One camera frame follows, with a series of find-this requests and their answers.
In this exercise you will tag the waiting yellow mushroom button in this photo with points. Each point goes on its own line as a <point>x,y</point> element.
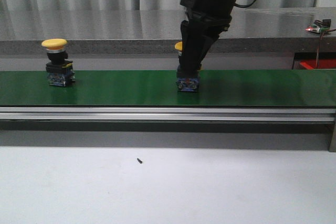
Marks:
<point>188,81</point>

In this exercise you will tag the grey metal support bracket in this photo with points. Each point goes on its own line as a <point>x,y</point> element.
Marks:
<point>332,141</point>

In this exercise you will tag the grey stone counter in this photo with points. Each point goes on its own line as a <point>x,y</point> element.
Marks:
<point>105,32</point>

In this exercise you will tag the green conveyor belt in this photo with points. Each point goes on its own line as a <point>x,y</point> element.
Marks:
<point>294,88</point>

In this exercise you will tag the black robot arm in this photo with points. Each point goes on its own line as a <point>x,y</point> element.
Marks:
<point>219,8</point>

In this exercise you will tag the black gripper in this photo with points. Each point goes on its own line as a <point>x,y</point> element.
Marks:
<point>198,34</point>

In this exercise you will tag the aluminium conveyor frame rail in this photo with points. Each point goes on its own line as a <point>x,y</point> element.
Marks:
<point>299,115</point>

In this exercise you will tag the red plastic tray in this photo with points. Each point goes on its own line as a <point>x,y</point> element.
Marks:
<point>322,64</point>

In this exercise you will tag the small green circuit board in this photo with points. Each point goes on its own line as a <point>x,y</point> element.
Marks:
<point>320,26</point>

